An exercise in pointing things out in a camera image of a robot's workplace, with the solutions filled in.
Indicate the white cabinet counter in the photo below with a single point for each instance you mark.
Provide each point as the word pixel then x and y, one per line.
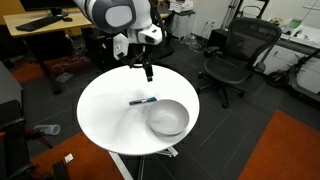
pixel 300 43

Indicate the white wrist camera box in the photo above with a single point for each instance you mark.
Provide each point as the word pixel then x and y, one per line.
pixel 150 36

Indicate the small white paper scrap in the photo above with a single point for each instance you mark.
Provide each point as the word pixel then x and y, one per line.
pixel 68 158

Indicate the clear plastic cup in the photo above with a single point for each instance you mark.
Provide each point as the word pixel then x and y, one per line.
pixel 48 129

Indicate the black electric scooter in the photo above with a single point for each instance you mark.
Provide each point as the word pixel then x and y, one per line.
pixel 300 80

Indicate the grey white bowl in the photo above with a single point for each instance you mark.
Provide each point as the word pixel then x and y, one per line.
pixel 168 116

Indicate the black mesh office chair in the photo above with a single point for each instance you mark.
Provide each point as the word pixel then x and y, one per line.
pixel 240 50

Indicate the teal Quartet marker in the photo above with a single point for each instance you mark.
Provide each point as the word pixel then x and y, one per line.
pixel 143 100

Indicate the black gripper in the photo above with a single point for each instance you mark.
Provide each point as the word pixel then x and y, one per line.
pixel 136 55

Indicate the black keyboard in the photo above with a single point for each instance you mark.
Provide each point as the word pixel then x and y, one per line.
pixel 38 23

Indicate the black computer tower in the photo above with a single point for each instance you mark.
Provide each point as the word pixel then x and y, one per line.
pixel 216 41

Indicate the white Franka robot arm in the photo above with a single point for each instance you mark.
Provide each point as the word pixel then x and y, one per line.
pixel 116 15

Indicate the black monitor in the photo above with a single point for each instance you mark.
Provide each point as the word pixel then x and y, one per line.
pixel 58 6

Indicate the black cart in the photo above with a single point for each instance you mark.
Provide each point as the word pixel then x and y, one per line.
pixel 13 143

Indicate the white table base frame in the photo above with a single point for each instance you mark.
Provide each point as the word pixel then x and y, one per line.
pixel 166 151

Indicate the wooden desk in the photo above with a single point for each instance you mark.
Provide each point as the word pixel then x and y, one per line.
pixel 43 28

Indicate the black computer mouse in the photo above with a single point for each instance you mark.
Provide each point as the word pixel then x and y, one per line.
pixel 67 19

